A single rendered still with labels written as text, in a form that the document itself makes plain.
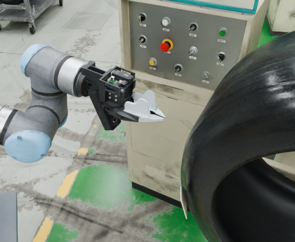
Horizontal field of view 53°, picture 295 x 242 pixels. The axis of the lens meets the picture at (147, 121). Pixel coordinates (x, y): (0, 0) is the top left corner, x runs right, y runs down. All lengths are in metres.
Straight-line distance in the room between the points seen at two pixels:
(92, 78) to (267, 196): 0.59
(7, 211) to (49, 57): 0.79
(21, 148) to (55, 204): 1.38
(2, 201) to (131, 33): 0.91
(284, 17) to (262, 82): 3.82
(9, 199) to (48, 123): 0.71
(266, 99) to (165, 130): 1.11
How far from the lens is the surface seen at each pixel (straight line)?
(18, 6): 4.29
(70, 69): 0.71
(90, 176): 2.17
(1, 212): 1.38
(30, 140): 0.70
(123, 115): 0.66
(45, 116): 0.75
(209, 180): 0.55
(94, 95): 0.70
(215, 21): 1.22
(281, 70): 0.48
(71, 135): 2.51
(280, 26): 4.33
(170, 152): 1.62
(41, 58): 0.76
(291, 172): 1.01
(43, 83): 0.77
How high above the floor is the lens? 1.64
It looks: 40 degrees down
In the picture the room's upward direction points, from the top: straight up
